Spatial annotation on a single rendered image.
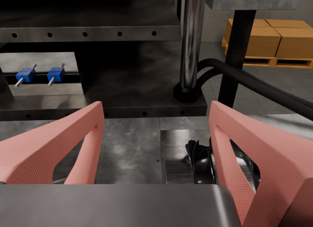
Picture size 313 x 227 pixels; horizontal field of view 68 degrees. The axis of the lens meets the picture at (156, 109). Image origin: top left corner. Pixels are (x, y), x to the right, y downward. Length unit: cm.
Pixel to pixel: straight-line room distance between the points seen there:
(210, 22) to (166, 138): 312
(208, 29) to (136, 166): 319
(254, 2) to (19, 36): 79
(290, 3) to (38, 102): 96
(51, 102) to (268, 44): 257
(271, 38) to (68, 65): 250
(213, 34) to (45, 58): 304
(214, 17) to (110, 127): 306
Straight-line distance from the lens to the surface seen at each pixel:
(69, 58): 88
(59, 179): 49
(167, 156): 46
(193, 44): 77
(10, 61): 96
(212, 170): 45
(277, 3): 96
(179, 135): 61
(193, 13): 74
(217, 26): 367
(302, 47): 321
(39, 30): 88
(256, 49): 303
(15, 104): 99
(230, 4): 90
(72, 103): 90
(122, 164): 63
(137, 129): 71
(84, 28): 83
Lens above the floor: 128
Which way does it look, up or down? 37 degrees down
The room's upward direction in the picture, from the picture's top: straight up
